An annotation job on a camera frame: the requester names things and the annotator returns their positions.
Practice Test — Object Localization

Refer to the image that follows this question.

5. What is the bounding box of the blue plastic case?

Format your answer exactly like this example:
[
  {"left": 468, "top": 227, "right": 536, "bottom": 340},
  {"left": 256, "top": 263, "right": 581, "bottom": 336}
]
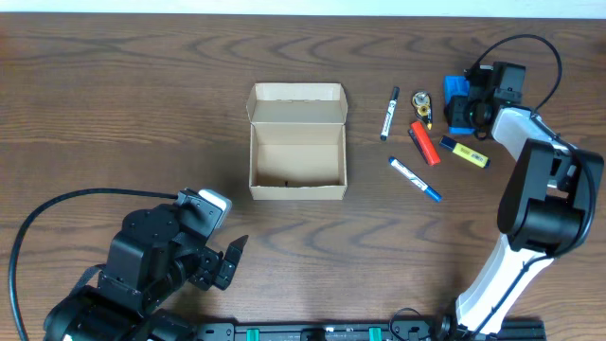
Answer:
[{"left": 443, "top": 76, "right": 474, "bottom": 135}]

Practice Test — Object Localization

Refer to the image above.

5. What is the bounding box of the yellow highlighter pen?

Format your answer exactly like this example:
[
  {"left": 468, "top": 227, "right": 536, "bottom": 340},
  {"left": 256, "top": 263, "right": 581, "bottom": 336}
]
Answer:
[{"left": 439, "top": 135, "right": 490, "bottom": 169}]

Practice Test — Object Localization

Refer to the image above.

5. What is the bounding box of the clear correction tape dispenser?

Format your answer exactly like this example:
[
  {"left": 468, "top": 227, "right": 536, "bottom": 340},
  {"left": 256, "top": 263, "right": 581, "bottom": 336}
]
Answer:
[{"left": 411, "top": 91, "right": 433, "bottom": 130}]

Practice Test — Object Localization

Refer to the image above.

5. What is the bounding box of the red black stapler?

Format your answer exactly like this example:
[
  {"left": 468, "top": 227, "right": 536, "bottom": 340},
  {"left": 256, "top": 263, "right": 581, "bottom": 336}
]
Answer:
[{"left": 409, "top": 121, "right": 441, "bottom": 166}]

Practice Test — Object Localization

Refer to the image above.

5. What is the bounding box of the black white marker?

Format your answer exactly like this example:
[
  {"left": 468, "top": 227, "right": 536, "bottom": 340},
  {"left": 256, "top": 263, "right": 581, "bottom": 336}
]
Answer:
[{"left": 380, "top": 86, "right": 400, "bottom": 141}]

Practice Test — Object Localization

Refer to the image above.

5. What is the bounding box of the blue white marker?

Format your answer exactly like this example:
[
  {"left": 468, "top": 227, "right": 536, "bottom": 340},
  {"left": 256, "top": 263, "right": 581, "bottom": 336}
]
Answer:
[{"left": 388, "top": 156, "right": 442, "bottom": 203}]

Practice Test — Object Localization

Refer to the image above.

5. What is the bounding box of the brown cardboard box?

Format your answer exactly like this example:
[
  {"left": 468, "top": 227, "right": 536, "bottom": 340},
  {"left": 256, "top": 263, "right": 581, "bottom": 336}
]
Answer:
[{"left": 246, "top": 82, "right": 348, "bottom": 201}]

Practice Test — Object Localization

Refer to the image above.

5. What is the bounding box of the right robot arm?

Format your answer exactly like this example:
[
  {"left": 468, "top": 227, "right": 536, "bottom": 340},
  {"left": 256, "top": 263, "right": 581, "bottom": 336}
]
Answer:
[{"left": 433, "top": 62, "right": 604, "bottom": 340}]

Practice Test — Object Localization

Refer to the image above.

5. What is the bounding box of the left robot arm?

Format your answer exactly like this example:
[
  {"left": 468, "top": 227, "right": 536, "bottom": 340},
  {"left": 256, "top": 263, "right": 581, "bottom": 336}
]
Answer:
[{"left": 44, "top": 189, "right": 248, "bottom": 341}]

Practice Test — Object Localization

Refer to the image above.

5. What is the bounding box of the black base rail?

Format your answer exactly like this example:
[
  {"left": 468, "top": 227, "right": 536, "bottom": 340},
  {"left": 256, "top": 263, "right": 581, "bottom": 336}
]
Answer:
[{"left": 195, "top": 308, "right": 547, "bottom": 341}]

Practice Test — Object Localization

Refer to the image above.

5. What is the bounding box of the left black cable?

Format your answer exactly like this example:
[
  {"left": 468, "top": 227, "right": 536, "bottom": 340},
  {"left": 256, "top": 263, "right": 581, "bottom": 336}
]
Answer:
[{"left": 8, "top": 188, "right": 180, "bottom": 341}]

